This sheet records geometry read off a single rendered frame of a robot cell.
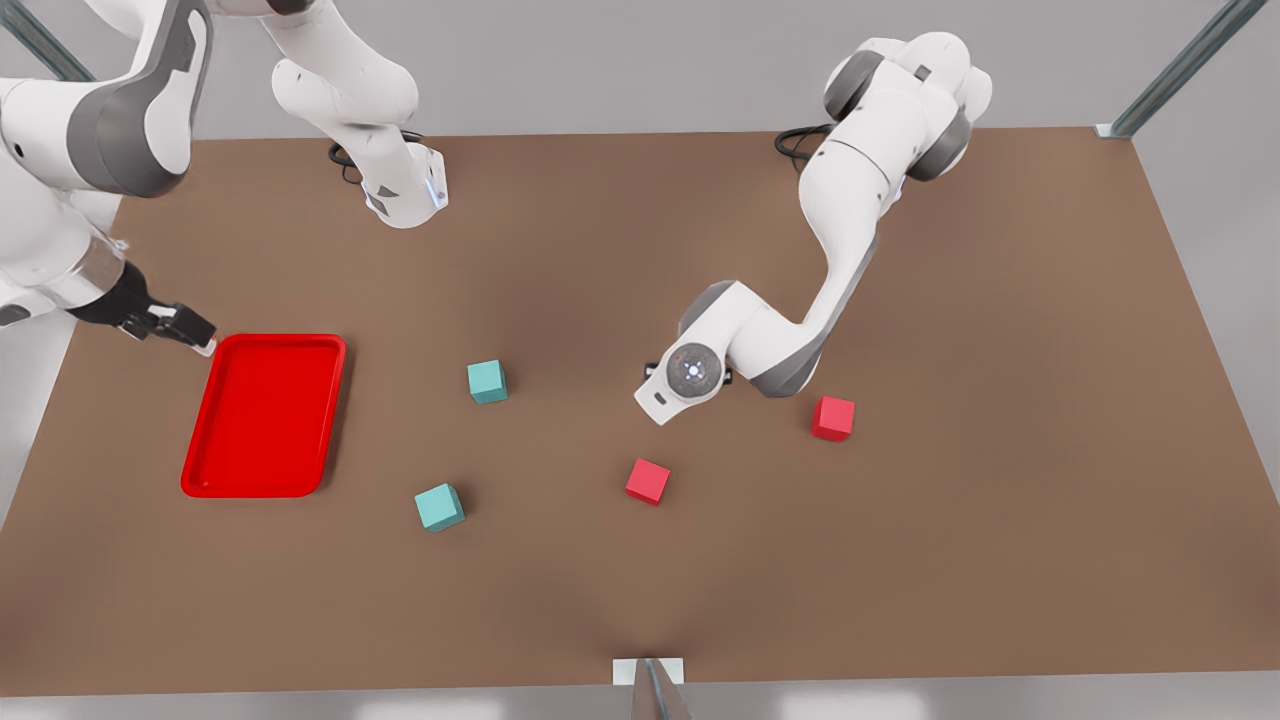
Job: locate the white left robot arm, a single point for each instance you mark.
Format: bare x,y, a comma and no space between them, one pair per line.
850,200

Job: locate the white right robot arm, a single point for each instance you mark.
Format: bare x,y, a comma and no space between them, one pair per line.
50,130

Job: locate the red plastic tray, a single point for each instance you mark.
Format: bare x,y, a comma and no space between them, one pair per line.
265,415

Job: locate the red cube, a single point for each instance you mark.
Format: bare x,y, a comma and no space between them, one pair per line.
648,482
833,418

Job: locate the teal cube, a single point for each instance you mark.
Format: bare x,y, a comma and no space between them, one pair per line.
440,507
487,382

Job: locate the silver frame post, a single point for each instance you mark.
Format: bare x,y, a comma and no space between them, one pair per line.
655,690
1180,65
45,40

